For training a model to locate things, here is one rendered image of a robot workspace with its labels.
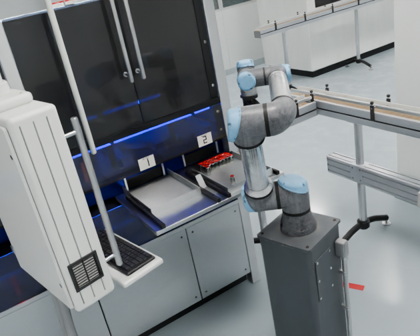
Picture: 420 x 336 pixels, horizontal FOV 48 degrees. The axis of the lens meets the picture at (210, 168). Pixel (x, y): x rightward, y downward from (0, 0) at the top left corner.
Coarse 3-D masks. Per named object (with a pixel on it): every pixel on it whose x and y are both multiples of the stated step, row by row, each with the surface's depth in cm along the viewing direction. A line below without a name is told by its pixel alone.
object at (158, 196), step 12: (156, 180) 246; (168, 180) 244; (180, 180) 239; (132, 192) 239; (144, 192) 236; (156, 192) 234; (168, 192) 231; (180, 192) 229; (192, 192) 221; (144, 204) 217; (156, 204) 222; (168, 204) 216
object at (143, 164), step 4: (148, 156) 233; (152, 156) 234; (140, 160) 231; (144, 160) 232; (152, 160) 235; (140, 164) 232; (144, 164) 233; (148, 164) 234; (152, 164) 235; (140, 168) 232; (144, 168) 234
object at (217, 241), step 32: (192, 224) 258; (224, 224) 270; (160, 256) 253; (192, 256) 265; (224, 256) 277; (128, 288) 247; (160, 288) 258; (192, 288) 270; (0, 320) 216; (32, 320) 224; (96, 320) 242; (128, 320) 253; (160, 320) 264
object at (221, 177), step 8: (232, 152) 255; (240, 160) 250; (192, 168) 244; (224, 168) 245; (232, 168) 243; (240, 168) 241; (208, 176) 239; (216, 176) 238; (224, 176) 236; (240, 176) 233; (216, 184) 225; (224, 184) 228; (240, 184) 220; (232, 192) 219
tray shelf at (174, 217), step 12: (192, 180) 239; (240, 192) 218; (132, 204) 227; (180, 204) 218; (192, 204) 216; (204, 204) 214; (216, 204) 212; (144, 216) 214; (156, 216) 212; (168, 216) 210; (180, 216) 208; (192, 216) 207; (156, 228) 202; (168, 228) 202
